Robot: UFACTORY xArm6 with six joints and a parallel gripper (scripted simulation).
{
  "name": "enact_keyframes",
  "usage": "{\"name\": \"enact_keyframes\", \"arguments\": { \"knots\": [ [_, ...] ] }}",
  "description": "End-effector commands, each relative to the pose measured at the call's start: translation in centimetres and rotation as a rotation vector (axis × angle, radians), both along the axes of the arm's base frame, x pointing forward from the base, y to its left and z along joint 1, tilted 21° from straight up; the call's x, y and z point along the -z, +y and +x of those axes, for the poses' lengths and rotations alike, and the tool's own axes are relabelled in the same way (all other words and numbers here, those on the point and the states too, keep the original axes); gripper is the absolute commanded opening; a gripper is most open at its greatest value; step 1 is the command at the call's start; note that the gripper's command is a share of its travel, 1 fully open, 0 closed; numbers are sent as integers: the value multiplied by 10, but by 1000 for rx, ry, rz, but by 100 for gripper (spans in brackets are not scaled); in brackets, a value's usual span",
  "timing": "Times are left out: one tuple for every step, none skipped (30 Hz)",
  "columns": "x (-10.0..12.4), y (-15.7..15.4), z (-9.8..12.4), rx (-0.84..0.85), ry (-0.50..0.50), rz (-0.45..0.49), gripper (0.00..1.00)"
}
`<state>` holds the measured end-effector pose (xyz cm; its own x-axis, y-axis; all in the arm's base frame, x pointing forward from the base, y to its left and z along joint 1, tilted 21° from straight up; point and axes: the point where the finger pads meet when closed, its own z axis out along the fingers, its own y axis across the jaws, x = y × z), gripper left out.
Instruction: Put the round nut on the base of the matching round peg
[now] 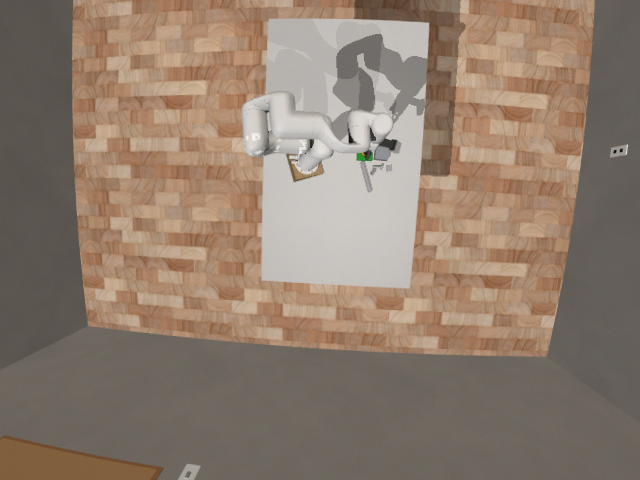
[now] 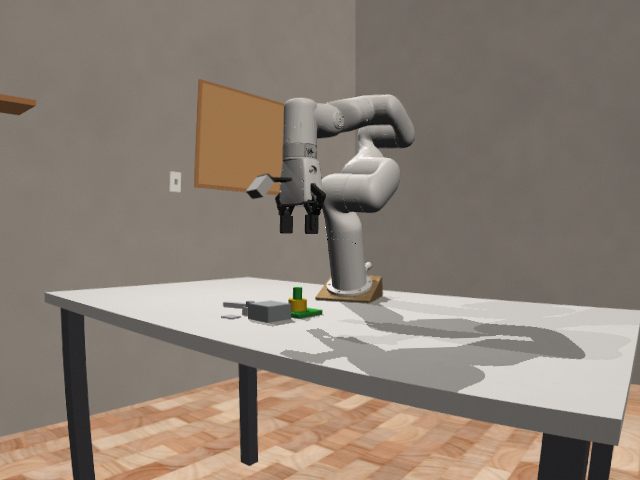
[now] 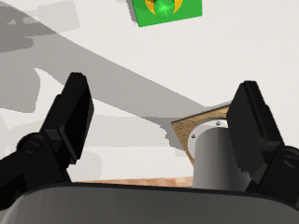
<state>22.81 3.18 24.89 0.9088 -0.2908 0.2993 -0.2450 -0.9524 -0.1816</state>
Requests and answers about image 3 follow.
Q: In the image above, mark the gold round nut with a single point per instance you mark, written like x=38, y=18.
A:
x=150, y=5

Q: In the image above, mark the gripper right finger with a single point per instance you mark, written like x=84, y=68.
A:
x=258, y=146

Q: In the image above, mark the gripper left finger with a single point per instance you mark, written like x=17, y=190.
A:
x=42, y=158

